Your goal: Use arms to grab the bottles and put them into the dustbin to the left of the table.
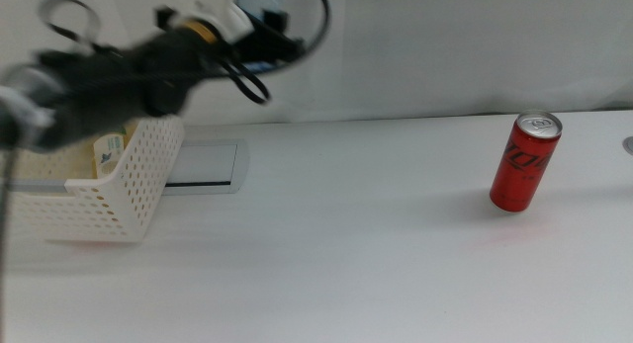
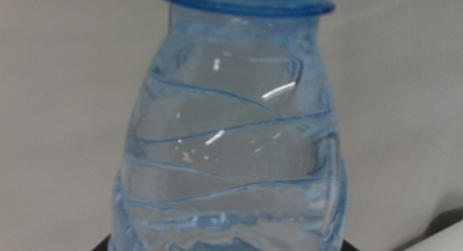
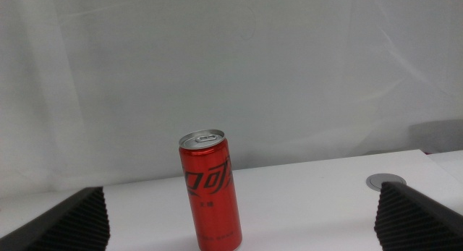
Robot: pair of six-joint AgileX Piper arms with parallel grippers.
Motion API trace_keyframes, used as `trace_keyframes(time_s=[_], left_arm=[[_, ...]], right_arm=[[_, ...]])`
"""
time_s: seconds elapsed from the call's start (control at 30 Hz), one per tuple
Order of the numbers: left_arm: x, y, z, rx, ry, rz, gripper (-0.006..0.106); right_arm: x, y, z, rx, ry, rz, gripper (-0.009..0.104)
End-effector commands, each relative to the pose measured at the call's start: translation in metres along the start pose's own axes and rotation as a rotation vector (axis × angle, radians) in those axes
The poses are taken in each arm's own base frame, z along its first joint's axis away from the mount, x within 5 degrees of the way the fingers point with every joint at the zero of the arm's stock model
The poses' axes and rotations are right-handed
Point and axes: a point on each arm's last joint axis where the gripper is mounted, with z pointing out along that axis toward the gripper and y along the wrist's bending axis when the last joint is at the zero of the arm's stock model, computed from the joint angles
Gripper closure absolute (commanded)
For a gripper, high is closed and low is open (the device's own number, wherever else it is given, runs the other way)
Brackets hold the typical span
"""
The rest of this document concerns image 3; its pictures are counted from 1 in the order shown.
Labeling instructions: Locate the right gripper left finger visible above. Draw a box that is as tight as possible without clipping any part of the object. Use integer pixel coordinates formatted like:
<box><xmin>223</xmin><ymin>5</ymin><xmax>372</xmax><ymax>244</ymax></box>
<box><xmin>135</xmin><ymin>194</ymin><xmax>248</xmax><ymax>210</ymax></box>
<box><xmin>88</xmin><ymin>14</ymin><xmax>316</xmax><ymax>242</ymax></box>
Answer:
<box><xmin>0</xmin><ymin>186</ymin><xmax>111</xmax><ymax>251</ymax></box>

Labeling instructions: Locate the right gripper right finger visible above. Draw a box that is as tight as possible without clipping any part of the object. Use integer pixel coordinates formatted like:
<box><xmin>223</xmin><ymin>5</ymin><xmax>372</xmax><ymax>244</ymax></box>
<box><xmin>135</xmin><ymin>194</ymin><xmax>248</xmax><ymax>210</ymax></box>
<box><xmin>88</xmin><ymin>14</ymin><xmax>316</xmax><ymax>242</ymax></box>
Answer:
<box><xmin>373</xmin><ymin>181</ymin><xmax>463</xmax><ymax>251</ymax></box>

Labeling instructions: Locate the red cola can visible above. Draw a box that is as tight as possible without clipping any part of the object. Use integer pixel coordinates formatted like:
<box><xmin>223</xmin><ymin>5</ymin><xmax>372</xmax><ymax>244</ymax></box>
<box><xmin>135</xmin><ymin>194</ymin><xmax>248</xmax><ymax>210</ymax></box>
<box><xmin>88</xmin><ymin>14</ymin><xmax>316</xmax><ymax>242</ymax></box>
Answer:
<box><xmin>178</xmin><ymin>129</ymin><xmax>244</xmax><ymax>251</ymax></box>

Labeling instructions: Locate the grey box behind table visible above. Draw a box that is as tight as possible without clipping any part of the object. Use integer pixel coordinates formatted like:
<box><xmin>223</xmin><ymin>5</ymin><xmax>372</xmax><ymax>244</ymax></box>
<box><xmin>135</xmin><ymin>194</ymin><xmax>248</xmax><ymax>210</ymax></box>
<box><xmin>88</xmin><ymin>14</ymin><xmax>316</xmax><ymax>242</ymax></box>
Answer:
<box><xmin>408</xmin><ymin>118</ymin><xmax>463</xmax><ymax>155</ymax></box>

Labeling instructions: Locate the white curtain backdrop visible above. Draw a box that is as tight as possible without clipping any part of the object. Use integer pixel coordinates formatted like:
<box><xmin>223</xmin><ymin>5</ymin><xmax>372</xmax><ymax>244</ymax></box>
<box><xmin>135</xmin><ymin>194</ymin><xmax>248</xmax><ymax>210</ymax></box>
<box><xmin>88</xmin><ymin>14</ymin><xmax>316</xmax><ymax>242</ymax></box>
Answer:
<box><xmin>0</xmin><ymin>0</ymin><xmax>463</xmax><ymax>200</ymax></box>

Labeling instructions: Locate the round grey cable grommet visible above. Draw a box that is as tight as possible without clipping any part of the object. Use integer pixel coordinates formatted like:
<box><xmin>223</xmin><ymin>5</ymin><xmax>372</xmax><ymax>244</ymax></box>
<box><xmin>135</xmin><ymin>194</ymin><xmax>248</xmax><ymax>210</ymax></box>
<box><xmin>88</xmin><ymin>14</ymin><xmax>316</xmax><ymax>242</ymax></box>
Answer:
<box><xmin>365</xmin><ymin>173</ymin><xmax>407</xmax><ymax>192</ymax></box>

